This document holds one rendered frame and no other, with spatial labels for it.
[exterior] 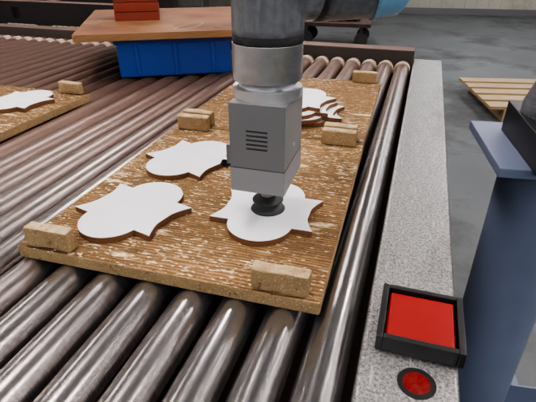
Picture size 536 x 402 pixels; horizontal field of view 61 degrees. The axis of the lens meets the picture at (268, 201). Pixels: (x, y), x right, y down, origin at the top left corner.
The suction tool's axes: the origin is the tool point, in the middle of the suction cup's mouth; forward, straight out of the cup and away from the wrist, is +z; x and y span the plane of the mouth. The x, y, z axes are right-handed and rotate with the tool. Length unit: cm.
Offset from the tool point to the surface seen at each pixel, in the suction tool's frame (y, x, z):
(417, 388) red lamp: 20.1, 18.8, 2.4
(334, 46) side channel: -103, -8, -1
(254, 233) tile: 5.9, 0.2, -0.4
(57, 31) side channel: -106, -115, 0
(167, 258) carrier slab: 12.0, -7.8, 0.4
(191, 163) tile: -9.7, -14.8, -0.4
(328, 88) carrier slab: -59, -2, 0
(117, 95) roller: -46, -51, 2
